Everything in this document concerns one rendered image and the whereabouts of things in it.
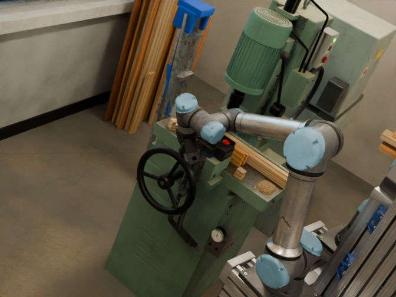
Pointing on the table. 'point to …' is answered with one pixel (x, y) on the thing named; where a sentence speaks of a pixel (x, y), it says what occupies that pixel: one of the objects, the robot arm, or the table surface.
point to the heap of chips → (266, 188)
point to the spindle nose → (236, 99)
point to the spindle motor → (257, 50)
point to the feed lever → (277, 111)
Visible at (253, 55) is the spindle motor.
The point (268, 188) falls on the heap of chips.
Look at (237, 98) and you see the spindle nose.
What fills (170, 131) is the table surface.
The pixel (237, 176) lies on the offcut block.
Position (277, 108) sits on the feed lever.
